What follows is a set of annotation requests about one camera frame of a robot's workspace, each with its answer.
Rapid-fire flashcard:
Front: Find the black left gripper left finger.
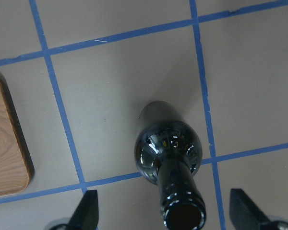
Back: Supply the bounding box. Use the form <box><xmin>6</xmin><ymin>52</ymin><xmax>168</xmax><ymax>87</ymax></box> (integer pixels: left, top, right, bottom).
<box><xmin>68</xmin><ymin>190</ymin><xmax>98</xmax><ymax>230</ymax></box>

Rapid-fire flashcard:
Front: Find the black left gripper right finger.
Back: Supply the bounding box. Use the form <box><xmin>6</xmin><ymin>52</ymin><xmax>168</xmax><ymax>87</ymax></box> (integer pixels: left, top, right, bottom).
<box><xmin>229</xmin><ymin>188</ymin><xmax>276</xmax><ymax>230</ymax></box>

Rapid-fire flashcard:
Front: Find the dark wine bottle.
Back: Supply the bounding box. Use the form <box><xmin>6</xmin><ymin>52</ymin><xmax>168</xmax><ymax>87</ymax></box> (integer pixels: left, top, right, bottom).
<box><xmin>134</xmin><ymin>101</ymin><xmax>206</xmax><ymax>230</ymax></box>

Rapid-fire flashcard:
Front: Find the wooden tray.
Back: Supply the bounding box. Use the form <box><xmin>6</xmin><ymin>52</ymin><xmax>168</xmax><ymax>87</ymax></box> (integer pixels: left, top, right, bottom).
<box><xmin>0</xmin><ymin>74</ymin><xmax>35</xmax><ymax>197</ymax></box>

